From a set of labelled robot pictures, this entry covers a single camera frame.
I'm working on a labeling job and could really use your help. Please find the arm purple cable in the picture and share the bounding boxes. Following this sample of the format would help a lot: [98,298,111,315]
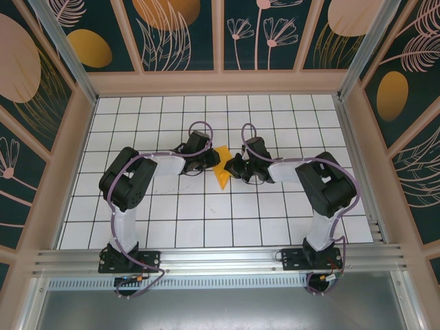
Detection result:
[106,120,215,300]
[240,122,358,296]

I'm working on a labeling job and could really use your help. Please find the aluminium side rail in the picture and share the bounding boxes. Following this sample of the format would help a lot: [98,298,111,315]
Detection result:
[333,96,389,245]

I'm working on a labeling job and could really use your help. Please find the black controller board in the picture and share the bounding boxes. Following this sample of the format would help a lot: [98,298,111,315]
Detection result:
[114,274,152,286]

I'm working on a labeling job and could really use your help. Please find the grey metal sheet panel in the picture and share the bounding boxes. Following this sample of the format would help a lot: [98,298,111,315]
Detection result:
[34,271,410,330]

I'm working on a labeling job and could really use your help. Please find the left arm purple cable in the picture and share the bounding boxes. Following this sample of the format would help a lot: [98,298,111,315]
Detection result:
[106,120,215,300]

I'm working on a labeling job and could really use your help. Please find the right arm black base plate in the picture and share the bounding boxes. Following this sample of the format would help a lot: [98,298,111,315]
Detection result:
[281,247,343,272]

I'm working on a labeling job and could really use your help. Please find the slotted metal cable tray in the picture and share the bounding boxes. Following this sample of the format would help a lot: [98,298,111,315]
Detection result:
[47,277,310,290]

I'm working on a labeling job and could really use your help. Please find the orange cloth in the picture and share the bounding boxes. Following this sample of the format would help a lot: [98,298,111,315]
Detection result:
[212,144,234,189]

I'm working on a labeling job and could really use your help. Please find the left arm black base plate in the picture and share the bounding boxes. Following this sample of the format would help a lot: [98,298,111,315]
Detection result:
[98,250,162,274]

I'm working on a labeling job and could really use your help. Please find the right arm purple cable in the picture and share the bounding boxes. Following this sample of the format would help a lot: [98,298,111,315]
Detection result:
[240,122,358,296]

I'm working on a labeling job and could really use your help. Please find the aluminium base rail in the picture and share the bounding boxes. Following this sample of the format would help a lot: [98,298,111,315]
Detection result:
[32,243,408,276]

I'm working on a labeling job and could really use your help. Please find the aluminium corner post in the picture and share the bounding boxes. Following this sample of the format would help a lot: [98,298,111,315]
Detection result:
[29,0,99,104]
[338,0,399,100]

